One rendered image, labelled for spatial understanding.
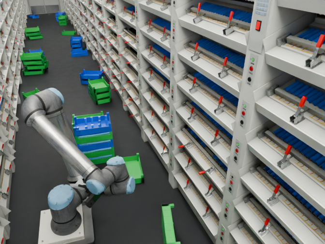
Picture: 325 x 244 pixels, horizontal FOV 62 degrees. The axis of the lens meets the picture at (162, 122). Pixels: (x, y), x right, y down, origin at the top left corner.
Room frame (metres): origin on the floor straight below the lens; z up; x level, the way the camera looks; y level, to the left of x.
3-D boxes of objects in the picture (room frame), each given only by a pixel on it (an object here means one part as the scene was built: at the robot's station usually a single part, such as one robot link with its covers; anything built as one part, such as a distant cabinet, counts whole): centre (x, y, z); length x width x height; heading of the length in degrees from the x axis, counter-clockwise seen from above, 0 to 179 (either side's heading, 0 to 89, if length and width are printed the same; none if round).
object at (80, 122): (1.98, 0.60, 0.36); 0.30 x 0.20 x 0.08; 105
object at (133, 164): (1.77, 0.28, 0.04); 0.30 x 0.20 x 0.08; 12
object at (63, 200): (1.17, 0.61, 0.29); 0.17 x 0.15 x 0.18; 147
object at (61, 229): (1.17, 0.62, 0.15); 0.19 x 0.19 x 0.10
